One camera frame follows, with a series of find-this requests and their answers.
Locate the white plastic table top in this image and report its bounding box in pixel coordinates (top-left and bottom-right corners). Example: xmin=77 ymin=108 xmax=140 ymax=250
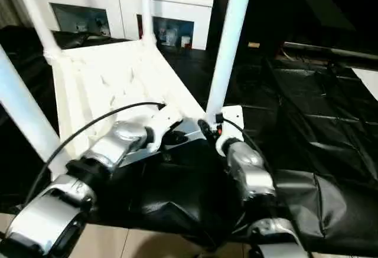
xmin=44 ymin=37 xmax=220 ymax=179

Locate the black mat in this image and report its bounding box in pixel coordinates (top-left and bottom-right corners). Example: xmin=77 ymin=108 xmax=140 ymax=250
xmin=0 ymin=25 xmax=378 ymax=253

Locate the white glass-door cabinet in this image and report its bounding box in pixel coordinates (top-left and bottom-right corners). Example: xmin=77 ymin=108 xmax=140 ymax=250
xmin=27 ymin=0 xmax=216 ymax=51

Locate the white board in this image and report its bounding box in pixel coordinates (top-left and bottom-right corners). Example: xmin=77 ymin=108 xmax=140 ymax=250
xmin=353 ymin=68 xmax=378 ymax=100

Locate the grey curtain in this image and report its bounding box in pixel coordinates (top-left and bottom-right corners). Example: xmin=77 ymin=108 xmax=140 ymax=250
xmin=0 ymin=0 xmax=22 ymax=30

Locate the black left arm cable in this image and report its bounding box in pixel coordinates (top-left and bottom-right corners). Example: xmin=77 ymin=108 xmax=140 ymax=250
xmin=24 ymin=102 xmax=167 ymax=205

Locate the black metal rail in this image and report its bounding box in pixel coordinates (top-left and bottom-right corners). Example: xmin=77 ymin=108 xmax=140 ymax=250
xmin=282 ymin=41 xmax=378 ymax=64

